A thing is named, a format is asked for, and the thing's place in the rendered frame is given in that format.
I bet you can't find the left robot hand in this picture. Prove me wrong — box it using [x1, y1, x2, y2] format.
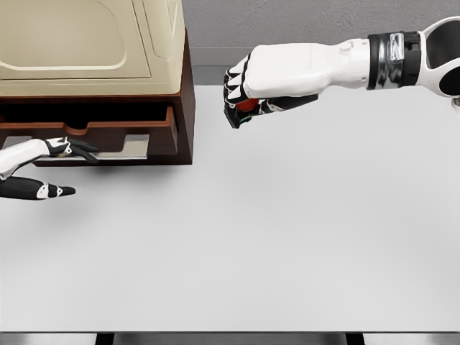
[0, 137, 100, 202]

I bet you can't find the brown wooden cabinet cream top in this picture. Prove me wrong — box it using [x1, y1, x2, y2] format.
[0, 0, 197, 167]

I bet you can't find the brown wooden drawer metal handle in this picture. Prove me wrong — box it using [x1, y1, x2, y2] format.
[0, 105, 180, 167]

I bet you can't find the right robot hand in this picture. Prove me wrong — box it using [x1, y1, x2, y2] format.
[223, 43, 337, 116]

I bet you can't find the black switch red button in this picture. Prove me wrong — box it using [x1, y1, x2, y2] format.
[224, 97, 259, 129]

